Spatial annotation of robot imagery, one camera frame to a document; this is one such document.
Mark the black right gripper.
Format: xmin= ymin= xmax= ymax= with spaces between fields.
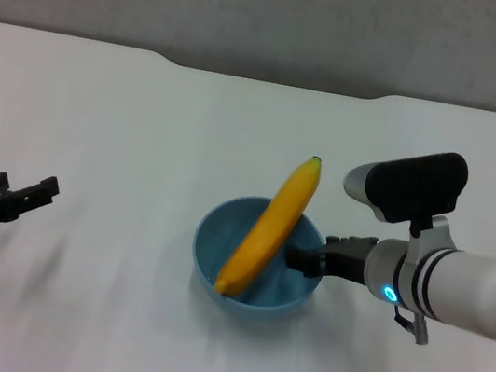
xmin=283 ymin=223 xmax=380 ymax=288

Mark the silver cable connector plug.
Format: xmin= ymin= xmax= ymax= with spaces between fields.
xmin=388 ymin=303 xmax=435 ymax=348

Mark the yellow banana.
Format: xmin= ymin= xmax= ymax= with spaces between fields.
xmin=212 ymin=144 xmax=326 ymax=309

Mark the blue plastic bowl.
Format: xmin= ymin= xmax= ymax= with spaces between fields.
xmin=183 ymin=187 xmax=335 ymax=330

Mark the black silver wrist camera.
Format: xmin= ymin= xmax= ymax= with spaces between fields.
xmin=337 ymin=135 xmax=474 ymax=236

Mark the silver camera mount bracket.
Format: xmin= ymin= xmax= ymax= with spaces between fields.
xmin=406 ymin=210 xmax=463 ymax=260

